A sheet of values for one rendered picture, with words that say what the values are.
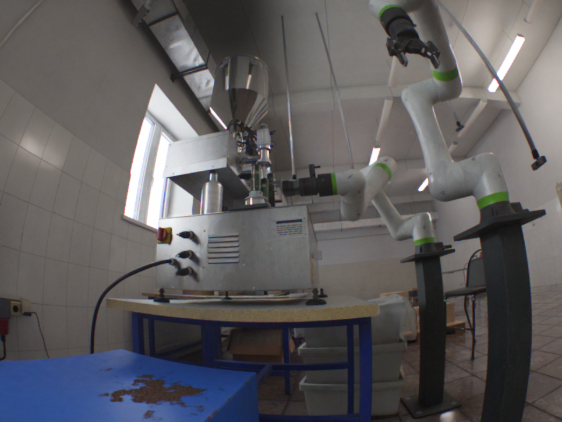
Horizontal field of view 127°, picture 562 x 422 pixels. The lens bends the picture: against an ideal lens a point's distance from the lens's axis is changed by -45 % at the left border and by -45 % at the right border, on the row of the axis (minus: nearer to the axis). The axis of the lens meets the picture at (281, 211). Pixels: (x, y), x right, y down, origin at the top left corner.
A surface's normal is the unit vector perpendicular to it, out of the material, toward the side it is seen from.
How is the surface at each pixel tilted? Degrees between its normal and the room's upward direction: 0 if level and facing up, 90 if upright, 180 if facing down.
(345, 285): 90
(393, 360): 96
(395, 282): 90
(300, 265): 90
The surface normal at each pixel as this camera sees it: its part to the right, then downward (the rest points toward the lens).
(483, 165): -0.62, -0.25
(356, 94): -0.18, -0.29
